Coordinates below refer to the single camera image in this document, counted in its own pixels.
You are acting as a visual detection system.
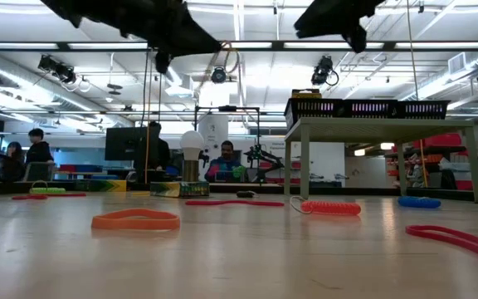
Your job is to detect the green perforated metal shelf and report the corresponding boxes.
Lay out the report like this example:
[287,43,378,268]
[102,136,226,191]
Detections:
[283,117,478,203]

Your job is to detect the blue coil wristband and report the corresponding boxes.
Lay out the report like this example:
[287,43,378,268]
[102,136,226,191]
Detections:
[397,195,442,210]

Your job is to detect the brass lamp with white bulb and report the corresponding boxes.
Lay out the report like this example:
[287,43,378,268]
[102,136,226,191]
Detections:
[179,130,206,183]

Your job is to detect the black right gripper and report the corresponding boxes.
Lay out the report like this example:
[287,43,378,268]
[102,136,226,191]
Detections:
[294,0,386,54]

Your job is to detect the red storage bins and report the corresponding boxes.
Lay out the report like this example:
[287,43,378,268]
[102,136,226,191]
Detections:
[412,132,463,149]

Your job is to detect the green coil wristband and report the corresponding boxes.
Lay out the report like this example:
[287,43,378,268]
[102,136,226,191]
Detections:
[29,179,67,195]

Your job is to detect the Crayola crayon box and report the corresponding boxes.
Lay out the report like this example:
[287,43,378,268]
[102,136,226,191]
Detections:
[74,179,128,193]
[149,180,211,199]
[290,88,323,100]

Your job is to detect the black overhead camera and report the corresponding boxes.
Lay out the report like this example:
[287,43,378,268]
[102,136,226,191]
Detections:
[210,66,228,85]

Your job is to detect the black horizontal frame bar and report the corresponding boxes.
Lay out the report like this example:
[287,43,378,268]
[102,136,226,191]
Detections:
[0,40,478,53]

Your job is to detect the black studio light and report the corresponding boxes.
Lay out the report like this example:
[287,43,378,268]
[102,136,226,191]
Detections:
[37,54,78,86]

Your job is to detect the silver ventilation duct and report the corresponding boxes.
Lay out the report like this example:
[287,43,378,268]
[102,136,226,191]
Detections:
[388,51,478,114]

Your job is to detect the black computer monitor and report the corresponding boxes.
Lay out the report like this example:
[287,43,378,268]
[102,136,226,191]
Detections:
[105,126,160,162]

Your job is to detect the black storage rack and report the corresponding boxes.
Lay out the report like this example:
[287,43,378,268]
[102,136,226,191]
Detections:
[383,132,478,192]

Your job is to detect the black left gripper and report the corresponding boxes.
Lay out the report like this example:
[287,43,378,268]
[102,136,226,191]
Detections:
[118,0,222,75]

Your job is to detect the person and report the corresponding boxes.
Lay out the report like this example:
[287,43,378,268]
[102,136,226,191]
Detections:
[203,140,249,184]
[24,127,56,167]
[0,140,27,183]
[146,120,173,172]

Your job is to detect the black slotted plastic basket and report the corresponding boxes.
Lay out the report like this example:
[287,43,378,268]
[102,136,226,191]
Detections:
[283,97,346,130]
[342,98,398,120]
[395,100,451,120]

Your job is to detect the black table edge rail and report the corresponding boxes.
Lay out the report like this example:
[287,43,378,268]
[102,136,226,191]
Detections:
[0,179,478,197]

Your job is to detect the white ceiling vent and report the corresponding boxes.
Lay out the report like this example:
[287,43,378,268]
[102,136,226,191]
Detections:
[448,52,467,75]

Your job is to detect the orange rubber band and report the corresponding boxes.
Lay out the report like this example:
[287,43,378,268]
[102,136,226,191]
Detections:
[91,208,181,232]

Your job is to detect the orange-red coil wristband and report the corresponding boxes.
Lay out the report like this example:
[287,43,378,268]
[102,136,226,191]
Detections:
[289,194,363,217]

